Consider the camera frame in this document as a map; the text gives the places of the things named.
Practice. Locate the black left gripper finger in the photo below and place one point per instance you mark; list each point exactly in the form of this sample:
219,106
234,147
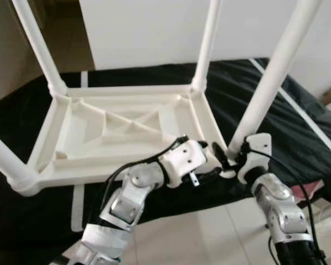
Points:
212,175
202,146

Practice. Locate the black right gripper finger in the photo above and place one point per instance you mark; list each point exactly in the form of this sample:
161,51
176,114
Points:
245,148
218,153

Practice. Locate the white plastic table top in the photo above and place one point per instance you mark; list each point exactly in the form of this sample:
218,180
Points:
99,110

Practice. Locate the pink soft item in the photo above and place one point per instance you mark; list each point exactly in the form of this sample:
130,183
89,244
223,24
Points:
314,189

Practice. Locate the black table cloth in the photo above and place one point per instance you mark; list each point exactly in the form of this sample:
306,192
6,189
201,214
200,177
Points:
22,110

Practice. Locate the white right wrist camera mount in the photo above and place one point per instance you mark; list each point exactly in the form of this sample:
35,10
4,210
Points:
259,149

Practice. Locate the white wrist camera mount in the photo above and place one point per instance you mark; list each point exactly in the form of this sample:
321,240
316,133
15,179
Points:
182,160
259,149

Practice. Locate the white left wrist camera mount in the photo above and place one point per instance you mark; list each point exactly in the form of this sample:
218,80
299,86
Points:
182,160

